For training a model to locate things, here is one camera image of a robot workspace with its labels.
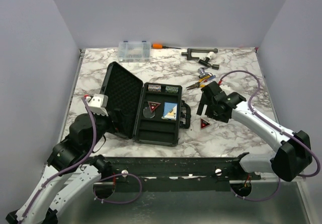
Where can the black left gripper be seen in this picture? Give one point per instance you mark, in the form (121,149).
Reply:
(121,125)

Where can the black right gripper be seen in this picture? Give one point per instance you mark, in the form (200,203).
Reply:
(221,118)

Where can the red triangle all-in button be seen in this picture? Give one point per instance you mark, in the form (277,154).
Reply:
(204,124)
(153,105)

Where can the clear round dealer button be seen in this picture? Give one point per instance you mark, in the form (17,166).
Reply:
(147,113)

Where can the black foam lined carry case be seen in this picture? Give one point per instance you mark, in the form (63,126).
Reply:
(127,92)

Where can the blue playing card deck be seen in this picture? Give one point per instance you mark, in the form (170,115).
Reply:
(170,111)

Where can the green blue poker chip stack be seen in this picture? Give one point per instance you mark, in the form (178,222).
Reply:
(172,89)

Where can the orange blue poker chip stack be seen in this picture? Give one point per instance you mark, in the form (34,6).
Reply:
(154,88)

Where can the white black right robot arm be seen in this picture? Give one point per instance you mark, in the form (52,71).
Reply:
(290,149)

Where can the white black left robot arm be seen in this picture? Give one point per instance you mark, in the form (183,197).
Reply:
(50,197)

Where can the yellow black pliers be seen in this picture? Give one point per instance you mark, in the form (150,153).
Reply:
(199,84)

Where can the white cylinder connector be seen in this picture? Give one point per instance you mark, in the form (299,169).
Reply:
(210,56)

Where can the black metal puller tool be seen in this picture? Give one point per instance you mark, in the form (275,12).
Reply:
(190,51)

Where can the clear plastic screw box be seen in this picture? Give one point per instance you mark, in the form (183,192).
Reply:
(130,51)

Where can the clear handle red screwdriver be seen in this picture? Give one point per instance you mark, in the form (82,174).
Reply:
(210,78)

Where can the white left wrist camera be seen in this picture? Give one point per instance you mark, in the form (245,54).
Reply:
(97,104)

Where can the black T-handle tool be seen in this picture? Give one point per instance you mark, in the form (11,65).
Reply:
(209,65)

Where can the aluminium rail frame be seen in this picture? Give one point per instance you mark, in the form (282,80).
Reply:
(225,170)

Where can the orange handle screwdriver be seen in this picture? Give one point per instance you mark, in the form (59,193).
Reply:
(160,46)

